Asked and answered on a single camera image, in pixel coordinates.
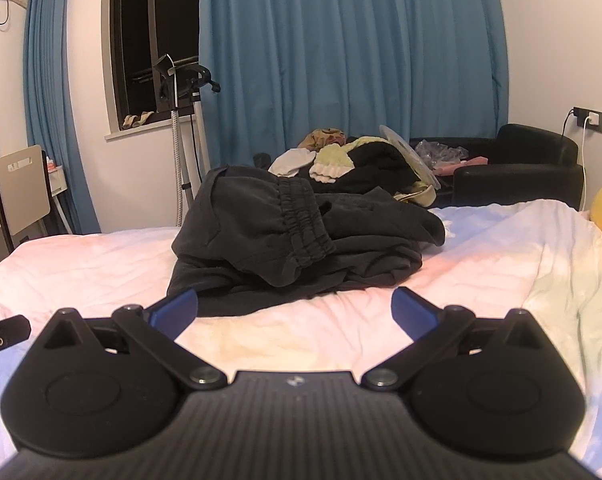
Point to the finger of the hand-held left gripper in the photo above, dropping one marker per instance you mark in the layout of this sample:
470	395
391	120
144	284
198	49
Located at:
8	331

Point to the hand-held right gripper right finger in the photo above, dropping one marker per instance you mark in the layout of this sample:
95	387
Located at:
413	315

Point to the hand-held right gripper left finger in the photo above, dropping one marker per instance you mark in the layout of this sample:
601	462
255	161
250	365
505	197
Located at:
173	310

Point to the dark grey pants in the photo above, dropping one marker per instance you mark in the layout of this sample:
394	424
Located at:
261	240

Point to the white bed sheet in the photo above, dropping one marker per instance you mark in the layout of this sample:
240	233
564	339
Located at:
481	270

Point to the beige folding chair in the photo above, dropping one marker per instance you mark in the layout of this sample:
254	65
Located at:
21	190

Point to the black garment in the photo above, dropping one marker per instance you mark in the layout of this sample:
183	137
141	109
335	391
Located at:
376	165

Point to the clear plastic lid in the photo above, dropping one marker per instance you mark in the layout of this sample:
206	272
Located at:
406	152

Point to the clear plastic bag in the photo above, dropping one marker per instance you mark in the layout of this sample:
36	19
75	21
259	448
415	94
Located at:
441	152

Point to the pink cloth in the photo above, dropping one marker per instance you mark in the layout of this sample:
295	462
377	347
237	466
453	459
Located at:
473	161

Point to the black sofa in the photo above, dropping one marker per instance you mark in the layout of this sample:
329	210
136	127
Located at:
521	180

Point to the pale yellow garment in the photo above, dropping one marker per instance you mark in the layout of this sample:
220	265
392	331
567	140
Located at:
331	157

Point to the garment steamer stand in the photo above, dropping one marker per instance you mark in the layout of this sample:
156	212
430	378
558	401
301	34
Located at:
199	130

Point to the white cloth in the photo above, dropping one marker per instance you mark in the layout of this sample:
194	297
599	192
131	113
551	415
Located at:
291	162

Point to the beige cloth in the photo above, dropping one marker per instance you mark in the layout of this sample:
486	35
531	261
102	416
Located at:
136	120

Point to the brown cloth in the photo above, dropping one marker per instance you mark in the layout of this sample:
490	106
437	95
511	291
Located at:
321	137

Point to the narrow blue curtain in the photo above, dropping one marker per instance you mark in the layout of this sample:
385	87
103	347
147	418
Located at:
51	110

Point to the wide blue curtain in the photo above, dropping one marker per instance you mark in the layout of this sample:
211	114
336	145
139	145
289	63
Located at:
351	50

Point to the dark window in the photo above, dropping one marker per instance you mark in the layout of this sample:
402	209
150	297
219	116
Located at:
136	20

